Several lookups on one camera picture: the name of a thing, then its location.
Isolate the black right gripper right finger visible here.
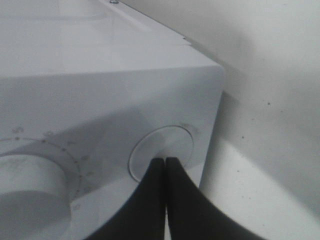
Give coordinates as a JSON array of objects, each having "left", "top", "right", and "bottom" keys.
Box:
[{"left": 165, "top": 157, "right": 262, "bottom": 240}]

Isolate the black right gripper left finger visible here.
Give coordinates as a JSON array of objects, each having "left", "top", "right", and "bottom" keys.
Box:
[{"left": 87, "top": 158, "right": 166, "bottom": 240}]

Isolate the round white door button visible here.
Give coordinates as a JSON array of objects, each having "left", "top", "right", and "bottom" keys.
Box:
[{"left": 127, "top": 125, "right": 195, "bottom": 183}]

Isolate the white timer knob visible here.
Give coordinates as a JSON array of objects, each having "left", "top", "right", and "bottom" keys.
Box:
[{"left": 0, "top": 154, "right": 71, "bottom": 240}]

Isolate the white microwave oven body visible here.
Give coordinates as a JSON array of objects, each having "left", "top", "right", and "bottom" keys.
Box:
[{"left": 0, "top": 0, "right": 225, "bottom": 240}]

